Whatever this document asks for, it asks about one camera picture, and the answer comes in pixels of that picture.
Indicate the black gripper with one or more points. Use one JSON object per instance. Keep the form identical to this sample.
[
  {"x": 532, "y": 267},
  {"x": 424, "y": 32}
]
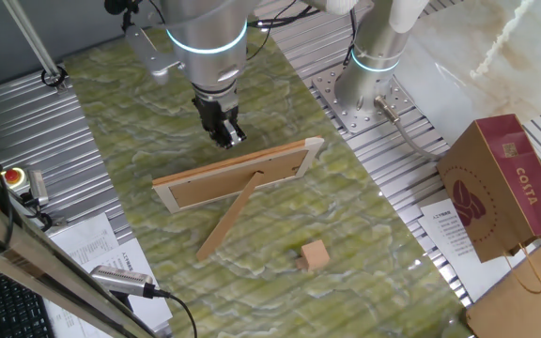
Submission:
[{"x": 214, "y": 115}]

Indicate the small wooden block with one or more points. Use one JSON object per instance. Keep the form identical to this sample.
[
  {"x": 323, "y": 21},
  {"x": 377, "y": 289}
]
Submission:
[{"x": 301, "y": 265}]

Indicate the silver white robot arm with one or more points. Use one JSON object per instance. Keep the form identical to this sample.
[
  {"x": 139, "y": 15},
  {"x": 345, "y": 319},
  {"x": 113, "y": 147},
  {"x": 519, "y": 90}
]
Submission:
[{"x": 209, "y": 28}]

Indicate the green marble pattern mat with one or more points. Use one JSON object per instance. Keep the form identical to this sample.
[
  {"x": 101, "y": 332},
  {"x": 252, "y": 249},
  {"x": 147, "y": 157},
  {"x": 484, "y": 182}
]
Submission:
[{"x": 275, "y": 291}]

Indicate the paper sheet with bold heading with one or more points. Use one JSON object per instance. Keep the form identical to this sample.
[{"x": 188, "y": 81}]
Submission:
[{"x": 115, "y": 256}]

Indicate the paper sheet with printed table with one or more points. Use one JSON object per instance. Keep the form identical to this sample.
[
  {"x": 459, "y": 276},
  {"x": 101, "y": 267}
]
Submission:
[{"x": 82, "y": 239}]

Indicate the red emergency stop button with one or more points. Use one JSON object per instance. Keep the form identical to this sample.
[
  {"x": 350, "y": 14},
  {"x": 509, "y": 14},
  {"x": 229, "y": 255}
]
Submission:
[{"x": 12, "y": 176}]

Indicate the thin metal rod with base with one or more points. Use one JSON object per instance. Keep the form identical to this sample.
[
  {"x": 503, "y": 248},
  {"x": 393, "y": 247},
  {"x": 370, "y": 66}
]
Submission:
[{"x": 31, "y": 40}]

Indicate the white printed paper sheet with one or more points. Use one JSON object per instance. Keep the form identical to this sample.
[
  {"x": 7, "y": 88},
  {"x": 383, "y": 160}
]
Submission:
[
  {"x": 444, "y": 235},
  {"x": 71, "y": 324}
]

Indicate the white marble pattern sheet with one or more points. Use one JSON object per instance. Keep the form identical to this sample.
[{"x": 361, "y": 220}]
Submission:
[{"x": 486, "y": 70}]

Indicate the Costa paper bag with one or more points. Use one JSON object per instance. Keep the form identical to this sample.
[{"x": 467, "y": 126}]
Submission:
[{"x": 496, "y": 188}]

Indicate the black keyboard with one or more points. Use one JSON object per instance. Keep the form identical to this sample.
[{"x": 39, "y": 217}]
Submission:
[{"x": 12, "y": 310}]

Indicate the plain brown paper bag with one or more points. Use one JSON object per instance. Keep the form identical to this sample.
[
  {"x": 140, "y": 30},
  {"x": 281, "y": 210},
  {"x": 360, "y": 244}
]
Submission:
[{"x": 524, "y": 314}]

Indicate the wooden picture frame with stand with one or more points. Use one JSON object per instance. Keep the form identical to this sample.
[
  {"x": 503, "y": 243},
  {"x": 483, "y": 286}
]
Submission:
[{"x": 233, "y": 180}]

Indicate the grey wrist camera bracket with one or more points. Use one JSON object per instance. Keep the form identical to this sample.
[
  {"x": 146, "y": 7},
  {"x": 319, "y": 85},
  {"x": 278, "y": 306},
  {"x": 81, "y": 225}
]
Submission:
[{"x": 150, "y": 54}]

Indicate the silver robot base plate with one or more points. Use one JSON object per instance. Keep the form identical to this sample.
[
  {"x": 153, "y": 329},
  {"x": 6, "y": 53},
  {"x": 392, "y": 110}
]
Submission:
[{"x": 345, "y": 117}]

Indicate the long silver camera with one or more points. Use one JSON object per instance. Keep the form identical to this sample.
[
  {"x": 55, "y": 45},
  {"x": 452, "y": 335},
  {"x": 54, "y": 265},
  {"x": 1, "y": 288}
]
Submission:
[{"x": 120, "y": 281}]

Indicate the black camera stand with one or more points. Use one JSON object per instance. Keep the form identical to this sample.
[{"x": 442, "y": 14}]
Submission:
[{"x": 121, "y": 300}]

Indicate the small silver camera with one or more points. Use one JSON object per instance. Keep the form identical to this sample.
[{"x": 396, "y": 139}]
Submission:
[{"x": 38, "y": 187}]

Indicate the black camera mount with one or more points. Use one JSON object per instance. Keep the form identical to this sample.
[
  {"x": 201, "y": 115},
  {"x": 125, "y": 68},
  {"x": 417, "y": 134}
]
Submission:
[{"x": 40, "y": 218}]

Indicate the shiny metal frame bar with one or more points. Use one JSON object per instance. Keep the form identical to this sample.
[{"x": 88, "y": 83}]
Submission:
[{"x": 40, "y": 267}]

